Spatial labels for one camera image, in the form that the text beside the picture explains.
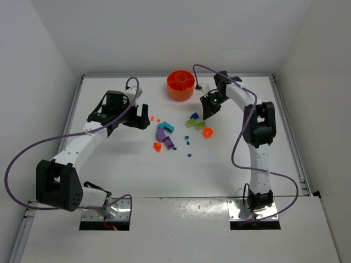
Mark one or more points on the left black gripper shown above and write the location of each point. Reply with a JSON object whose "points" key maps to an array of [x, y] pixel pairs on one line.
{"points": [[132, 118]]}

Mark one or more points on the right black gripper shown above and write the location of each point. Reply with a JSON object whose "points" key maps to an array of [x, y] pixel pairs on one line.
{"points": [[209, 101]]}

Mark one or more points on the green lego brick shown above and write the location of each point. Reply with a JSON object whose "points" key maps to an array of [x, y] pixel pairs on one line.
{"points": [[200, 125]]}

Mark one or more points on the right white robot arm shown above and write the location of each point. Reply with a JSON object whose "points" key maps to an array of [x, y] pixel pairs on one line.
{"points": [[258, 132]]}

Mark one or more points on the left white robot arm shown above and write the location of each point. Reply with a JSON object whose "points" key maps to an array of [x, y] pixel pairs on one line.
{"points": [[57, 180]]}

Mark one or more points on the blue curved lego piece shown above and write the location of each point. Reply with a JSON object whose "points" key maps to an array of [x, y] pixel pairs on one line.
{"points": [[194, 116]]}

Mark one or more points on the purple rounded lego piece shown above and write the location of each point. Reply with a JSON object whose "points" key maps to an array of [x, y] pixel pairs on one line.
{"points": [[160, 135]]}

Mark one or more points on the orange round cone piece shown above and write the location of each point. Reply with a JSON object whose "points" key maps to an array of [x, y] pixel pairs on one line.
{"points": [[207, 133]]}

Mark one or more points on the green lego brick upside-down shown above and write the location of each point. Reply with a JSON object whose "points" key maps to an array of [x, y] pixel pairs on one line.
{"points": [[191, 123]]}

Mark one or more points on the long teal lego brick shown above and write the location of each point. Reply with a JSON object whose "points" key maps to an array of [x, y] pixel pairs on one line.
{"points": [[168, 127]]}

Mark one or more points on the orange heart-shaped piece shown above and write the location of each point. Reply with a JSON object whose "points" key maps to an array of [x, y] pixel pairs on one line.
{"points": [[157, 146]]}

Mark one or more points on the purple flat lego plate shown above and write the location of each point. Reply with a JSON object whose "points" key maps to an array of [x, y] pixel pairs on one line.
{"points": [[168, 143]]}

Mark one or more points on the orange divided round container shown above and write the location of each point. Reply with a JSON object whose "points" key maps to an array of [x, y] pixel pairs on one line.
{"points": [[180, 85]]}

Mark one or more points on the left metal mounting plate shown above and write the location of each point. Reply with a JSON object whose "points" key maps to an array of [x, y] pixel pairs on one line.
{"points": [[118, 212]]}

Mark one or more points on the metal mounting plate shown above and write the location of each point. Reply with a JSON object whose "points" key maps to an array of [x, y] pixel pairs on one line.
{"points": [[238, 212], [118, 212]]}

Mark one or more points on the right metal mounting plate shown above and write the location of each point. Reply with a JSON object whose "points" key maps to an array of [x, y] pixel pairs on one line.
{"points": [[238, 212]]}

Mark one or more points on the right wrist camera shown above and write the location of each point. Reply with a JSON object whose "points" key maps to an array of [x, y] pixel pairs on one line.
{"points": [[204, 87]]}

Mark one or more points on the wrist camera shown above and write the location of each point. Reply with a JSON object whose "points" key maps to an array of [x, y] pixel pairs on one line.
{"points": [[131, 92], [204, 87]]}

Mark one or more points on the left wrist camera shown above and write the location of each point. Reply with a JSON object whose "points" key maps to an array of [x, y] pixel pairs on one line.
{"points": [[131, 92]]}

